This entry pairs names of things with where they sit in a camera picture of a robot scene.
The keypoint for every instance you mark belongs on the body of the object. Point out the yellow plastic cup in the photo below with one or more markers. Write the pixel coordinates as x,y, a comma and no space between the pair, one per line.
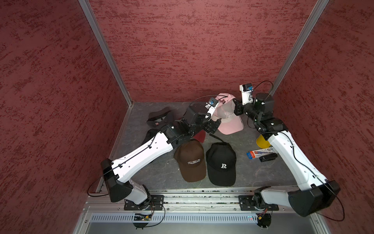
262,143

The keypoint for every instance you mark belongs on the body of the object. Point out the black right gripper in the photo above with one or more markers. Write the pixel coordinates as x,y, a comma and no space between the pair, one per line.
238,106

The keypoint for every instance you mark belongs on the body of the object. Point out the aluminium corner post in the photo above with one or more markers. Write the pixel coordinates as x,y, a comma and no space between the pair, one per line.
89,14
310,23

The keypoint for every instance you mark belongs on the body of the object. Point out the toothpaste tube box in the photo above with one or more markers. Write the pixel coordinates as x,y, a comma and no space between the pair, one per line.
261,152

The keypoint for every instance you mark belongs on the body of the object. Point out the left rear aluminium corner post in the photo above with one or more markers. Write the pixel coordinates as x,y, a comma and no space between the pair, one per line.
89,14

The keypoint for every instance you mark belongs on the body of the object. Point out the right rear aluminium corner post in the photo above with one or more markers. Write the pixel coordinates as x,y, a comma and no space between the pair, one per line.
310,23

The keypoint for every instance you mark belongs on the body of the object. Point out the dark red baseball cap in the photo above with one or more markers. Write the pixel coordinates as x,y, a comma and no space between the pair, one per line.
200,136

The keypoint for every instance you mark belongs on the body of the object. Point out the black cap under left arm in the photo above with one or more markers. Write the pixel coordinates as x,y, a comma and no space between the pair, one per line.
149,135

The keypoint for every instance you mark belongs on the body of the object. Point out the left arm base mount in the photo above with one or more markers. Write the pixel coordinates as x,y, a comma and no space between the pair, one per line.
152,203

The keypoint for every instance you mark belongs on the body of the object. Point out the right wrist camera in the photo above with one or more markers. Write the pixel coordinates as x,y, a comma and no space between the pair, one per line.
247,93

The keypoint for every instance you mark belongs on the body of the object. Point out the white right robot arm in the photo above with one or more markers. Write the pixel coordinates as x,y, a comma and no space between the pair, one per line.
315,192

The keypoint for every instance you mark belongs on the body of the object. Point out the grey baseball cap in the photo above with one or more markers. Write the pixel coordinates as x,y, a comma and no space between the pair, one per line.
158,119

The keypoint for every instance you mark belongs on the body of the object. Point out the black baseball cap letter R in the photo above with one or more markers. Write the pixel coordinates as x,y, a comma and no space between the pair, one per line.
221,163

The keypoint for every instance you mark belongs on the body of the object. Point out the brown baseball cap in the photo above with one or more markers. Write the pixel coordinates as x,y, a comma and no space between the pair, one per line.
191,161

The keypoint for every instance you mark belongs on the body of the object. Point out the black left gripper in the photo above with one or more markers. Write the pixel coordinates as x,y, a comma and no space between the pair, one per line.
212,126

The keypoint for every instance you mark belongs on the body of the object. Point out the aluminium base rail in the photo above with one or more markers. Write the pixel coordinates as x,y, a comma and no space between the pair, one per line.
207,206

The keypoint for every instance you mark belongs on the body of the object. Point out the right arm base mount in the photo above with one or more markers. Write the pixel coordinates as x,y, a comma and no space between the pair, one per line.
247,203

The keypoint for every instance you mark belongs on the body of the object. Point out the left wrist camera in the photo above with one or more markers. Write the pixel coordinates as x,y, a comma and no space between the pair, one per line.
211,106

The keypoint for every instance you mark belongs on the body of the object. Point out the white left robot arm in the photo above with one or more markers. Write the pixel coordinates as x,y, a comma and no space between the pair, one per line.
117,173

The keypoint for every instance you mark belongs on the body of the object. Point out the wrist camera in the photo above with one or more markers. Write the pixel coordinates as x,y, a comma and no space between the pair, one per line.
247,93
211,106

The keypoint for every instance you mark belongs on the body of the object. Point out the pink baseball cap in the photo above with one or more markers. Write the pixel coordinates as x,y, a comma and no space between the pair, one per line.
230,123

